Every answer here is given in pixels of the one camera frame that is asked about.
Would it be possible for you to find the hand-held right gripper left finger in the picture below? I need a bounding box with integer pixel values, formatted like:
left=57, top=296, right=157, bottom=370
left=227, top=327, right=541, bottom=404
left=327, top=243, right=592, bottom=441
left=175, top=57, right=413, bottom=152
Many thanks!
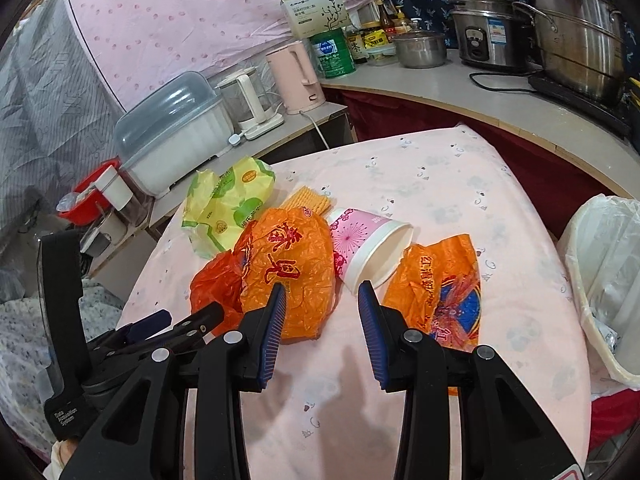
left=60, top=282, right=288, bottom=480

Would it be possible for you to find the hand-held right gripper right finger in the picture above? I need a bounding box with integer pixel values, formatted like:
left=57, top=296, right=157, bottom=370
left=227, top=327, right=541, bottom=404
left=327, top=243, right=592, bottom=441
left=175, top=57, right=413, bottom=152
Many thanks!
left=357, top=281, right=586, bottom=480

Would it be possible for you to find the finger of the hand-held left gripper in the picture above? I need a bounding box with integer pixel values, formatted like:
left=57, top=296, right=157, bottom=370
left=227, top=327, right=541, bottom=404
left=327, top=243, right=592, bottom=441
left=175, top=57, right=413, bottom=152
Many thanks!
left=115, top=309, right=173, bottom=346
left=135, top=303, right=226, bottom=356

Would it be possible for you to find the red plastic bag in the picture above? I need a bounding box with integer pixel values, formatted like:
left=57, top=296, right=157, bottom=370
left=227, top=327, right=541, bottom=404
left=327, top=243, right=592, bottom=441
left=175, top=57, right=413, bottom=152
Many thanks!
left=190, top=251, right=246, bottom=336

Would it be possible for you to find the orange red-printed plastic bag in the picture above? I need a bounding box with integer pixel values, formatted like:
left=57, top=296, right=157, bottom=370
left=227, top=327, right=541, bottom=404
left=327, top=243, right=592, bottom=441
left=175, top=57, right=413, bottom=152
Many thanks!
left=235, top=206, right=336, bottom=343

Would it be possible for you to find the orange blue-printed plastic bag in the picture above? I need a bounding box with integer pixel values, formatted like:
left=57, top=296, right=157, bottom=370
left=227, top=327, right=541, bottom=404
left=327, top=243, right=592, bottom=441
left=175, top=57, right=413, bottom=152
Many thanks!
left=382, top=233, right=482, bottom=396

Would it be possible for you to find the pink paper cup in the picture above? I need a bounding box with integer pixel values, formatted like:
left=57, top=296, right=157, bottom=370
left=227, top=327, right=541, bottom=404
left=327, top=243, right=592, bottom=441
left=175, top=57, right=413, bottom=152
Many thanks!
left=327, top=206, right=415, bottom=286

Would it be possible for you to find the yellow green snack bag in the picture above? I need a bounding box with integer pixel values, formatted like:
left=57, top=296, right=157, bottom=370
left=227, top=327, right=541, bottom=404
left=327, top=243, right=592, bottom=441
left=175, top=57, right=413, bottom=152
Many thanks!
left=181, top=156, right=277, bottom=260

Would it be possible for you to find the trash bin with white liner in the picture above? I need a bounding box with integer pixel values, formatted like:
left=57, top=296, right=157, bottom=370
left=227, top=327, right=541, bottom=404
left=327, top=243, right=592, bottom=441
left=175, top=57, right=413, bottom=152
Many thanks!
left=557, top=194, right=640, bottom=392

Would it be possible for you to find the red plastic bowl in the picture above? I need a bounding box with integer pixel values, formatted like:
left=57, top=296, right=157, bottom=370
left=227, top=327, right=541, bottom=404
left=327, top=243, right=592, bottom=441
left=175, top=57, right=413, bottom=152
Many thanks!
left=57, top=158, right=121, bottom=226

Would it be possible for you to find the white lidded canister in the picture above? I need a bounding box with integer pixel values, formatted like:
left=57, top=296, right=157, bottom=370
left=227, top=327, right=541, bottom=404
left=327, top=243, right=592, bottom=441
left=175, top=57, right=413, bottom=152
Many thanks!
left=94, top=166, right=151, bottom=226

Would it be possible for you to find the floral bedding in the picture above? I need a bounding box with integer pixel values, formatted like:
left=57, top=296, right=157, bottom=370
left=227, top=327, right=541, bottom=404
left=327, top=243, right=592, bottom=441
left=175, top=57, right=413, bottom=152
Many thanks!
left=0, top=280, right=123, bottom=461

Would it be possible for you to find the pink printed tablecloth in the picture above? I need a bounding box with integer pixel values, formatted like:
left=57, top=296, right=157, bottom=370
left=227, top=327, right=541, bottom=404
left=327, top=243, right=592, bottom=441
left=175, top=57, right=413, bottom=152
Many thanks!
left=117, top=125, right=591, bottom=480

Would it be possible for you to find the white dish box clear lid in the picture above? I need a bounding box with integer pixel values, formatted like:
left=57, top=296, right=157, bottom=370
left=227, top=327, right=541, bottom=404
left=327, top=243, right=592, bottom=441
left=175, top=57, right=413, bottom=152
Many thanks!
left=112, top=71, right=236, bottom=198

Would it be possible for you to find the grey quilted cloth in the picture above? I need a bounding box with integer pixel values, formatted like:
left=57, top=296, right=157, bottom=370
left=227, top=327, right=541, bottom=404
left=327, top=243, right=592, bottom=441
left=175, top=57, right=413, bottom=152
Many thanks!
left=0, top=0, right=126, bottom=241

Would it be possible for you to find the low wooden shelf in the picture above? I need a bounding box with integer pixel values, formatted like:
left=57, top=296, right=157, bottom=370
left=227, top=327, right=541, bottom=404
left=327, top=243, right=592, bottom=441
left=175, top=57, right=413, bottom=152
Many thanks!
left=90, top=102, right=351, bottom=271

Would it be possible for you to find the white glass kettle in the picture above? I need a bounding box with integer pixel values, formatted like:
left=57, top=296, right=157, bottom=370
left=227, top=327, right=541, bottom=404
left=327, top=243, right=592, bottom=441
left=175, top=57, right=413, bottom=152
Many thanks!
left=216, top=66, right=285, bottom=141

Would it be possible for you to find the pink electric kettle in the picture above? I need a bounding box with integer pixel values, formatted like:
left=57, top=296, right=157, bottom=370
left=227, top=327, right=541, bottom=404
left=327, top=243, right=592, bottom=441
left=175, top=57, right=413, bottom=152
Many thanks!
left=265, top=40, right=324, bottom=115

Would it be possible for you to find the red cloth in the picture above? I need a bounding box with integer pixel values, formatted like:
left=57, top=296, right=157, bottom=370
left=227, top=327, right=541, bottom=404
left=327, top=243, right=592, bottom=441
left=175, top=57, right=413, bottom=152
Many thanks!
left=590, top=390, right=640, bottom=456

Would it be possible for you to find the curved wooden counter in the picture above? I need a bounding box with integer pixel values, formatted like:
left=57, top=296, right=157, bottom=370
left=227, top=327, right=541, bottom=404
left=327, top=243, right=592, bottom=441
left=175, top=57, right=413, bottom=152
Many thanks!
left=320, top=47, right=640, bottom=196

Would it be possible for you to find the clear food container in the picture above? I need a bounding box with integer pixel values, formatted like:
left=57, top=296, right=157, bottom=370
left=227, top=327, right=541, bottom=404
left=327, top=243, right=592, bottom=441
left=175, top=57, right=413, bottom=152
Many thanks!
left=365, top=42, right=398, bottom=67

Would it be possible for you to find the green tin can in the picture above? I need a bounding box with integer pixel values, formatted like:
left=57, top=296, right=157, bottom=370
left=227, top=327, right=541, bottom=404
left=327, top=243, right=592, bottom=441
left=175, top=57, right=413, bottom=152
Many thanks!
left=308, top=27, right=357, bottom=80

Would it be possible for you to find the pink dotted curtain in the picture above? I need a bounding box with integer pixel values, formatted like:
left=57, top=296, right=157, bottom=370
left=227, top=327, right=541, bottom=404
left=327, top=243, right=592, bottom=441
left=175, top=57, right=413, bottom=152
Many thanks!
left=60, top=0, right=386, bottom=111

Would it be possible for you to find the dark labelled jar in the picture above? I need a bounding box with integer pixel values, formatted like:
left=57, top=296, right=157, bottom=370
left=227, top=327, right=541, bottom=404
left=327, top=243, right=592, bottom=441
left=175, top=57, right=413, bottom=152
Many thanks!
left=346, top=30, right=370, bottom=65

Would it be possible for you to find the small steel pot with lid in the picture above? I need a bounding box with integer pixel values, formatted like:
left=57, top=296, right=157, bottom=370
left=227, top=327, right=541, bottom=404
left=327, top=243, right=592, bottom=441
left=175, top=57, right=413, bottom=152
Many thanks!
left=391, top=29, right=447, bottom=69

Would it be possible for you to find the yellow label jar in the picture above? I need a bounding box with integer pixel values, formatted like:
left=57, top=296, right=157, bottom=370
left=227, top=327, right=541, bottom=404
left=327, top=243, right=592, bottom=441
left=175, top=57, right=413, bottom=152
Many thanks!
left=361, top=21, right=391, bottom=48

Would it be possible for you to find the black induction cooker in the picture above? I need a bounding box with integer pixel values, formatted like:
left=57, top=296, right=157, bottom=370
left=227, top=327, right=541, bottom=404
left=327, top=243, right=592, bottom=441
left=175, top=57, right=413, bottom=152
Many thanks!
left=529, top=72, right=636, bottom=138

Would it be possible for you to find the steel rice cooker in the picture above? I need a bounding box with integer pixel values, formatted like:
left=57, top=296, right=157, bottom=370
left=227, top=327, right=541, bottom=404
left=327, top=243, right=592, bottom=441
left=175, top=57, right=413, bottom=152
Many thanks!
left=448, top=0, right=533, bottom=72

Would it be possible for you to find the cardboard box with plant print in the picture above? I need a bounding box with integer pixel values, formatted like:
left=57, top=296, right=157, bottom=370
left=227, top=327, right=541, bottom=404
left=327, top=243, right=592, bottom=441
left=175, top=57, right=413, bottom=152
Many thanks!
left=280, top=0, right=351, bottom=40

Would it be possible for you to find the dark sauce bottle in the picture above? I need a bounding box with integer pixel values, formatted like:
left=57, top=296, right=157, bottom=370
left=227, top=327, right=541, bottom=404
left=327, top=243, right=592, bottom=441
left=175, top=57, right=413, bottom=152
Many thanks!
left=375, top=0, right=396, bottom=31

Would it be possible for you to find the large steel steamer pot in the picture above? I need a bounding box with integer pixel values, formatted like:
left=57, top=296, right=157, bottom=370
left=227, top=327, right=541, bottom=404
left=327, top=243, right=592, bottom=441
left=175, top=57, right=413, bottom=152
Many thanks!
left=512, top=0, right=626, bottom=106

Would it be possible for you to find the white power cable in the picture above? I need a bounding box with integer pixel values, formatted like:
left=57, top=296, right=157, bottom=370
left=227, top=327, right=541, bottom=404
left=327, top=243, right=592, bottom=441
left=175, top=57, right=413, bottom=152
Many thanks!
left=300, top=110, right=331, bottom=151

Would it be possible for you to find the black power cable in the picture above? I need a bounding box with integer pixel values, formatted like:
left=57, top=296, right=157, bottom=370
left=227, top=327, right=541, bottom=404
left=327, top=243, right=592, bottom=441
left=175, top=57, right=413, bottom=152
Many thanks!
left=468, top=71, right=532, bottom=93

